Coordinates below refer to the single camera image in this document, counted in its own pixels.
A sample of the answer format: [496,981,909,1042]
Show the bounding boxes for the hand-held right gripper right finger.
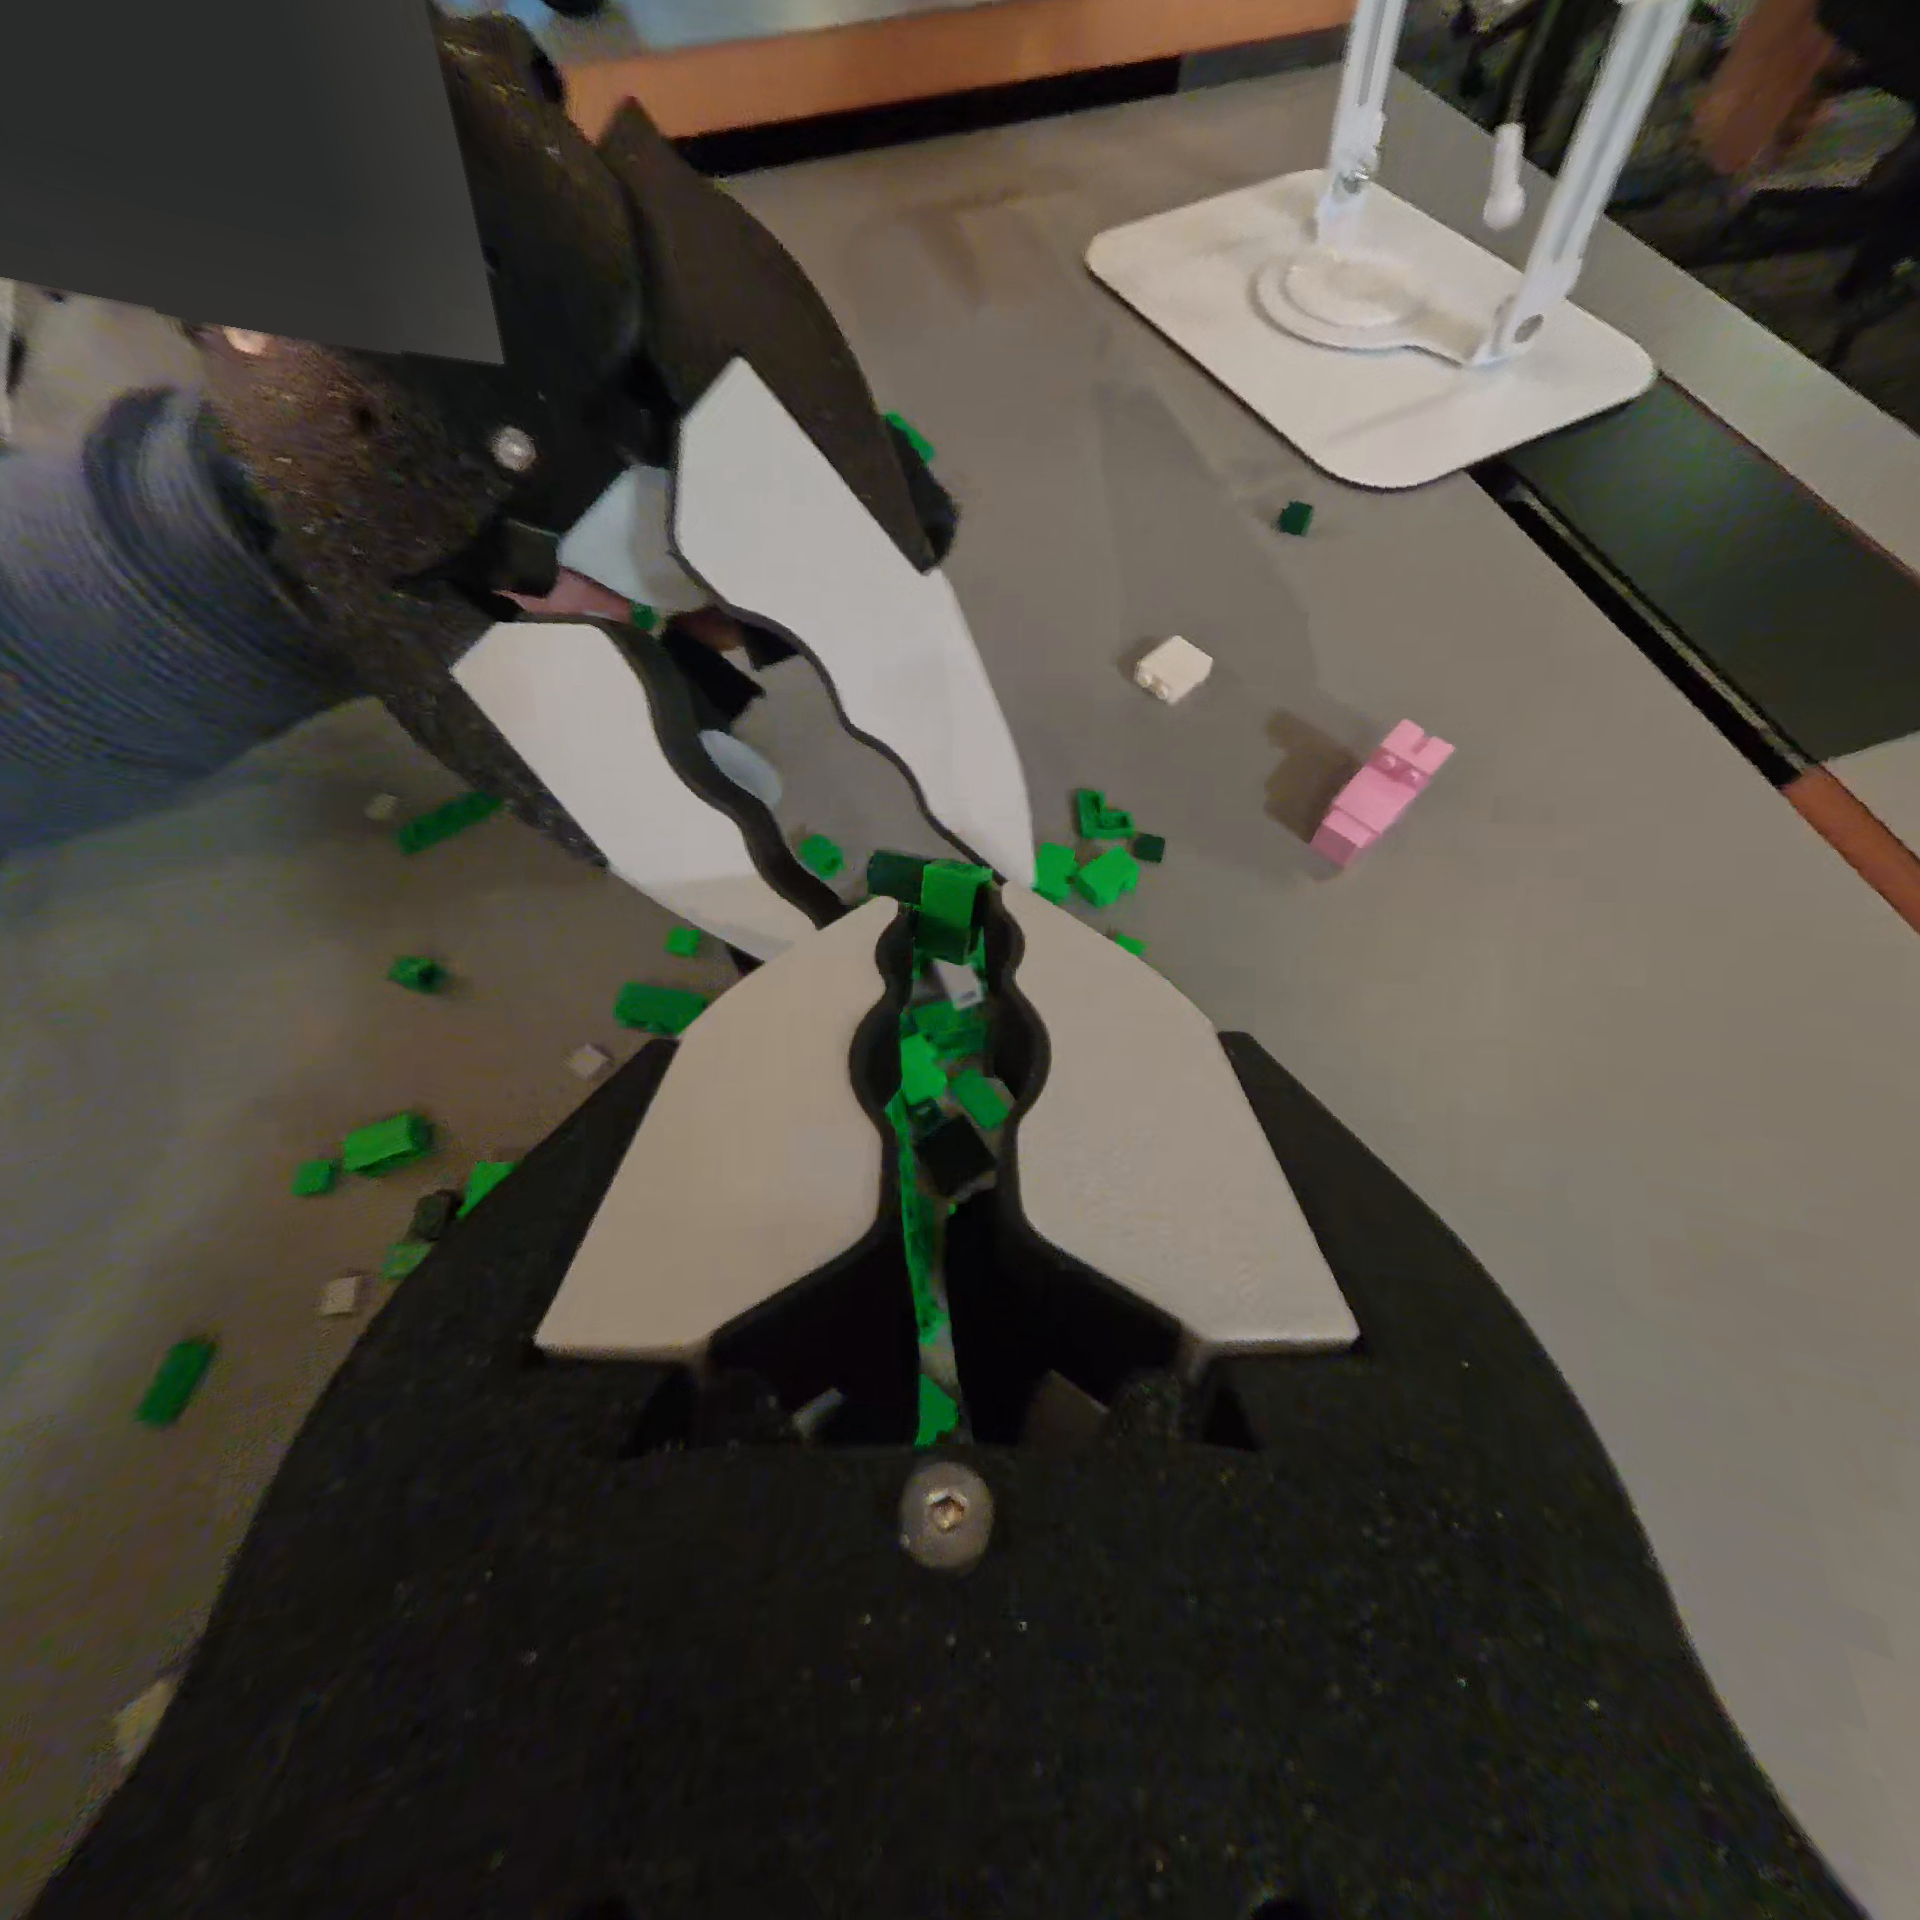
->
[948,884,1364,1444]

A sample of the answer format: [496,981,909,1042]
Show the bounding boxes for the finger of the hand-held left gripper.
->
[667,354,1041,889]
[450,615,848,964]

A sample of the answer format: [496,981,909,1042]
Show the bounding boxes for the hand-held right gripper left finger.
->
[532,897,924,1444]

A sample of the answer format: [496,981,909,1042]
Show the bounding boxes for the small green brick stack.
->
[867,852,998,964]

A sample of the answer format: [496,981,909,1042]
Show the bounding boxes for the green bricks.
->
[134,412,1172,1427]

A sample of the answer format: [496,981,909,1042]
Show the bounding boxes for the person's left forearm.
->
[0,382,324,858]

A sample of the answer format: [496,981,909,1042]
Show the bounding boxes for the wooden-edged grey desk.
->
[546,0,1360,143]

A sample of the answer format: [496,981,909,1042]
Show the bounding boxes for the pink brick pig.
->
[1310,721,1457,868]

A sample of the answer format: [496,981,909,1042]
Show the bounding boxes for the white book stand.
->
[1084,0,1659,492]

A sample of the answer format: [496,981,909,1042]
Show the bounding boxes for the white hanging pull cord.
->
[1481,0,1530,231]

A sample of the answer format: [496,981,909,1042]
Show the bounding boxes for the black desk cable tray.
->
[1474,372,1920,771]

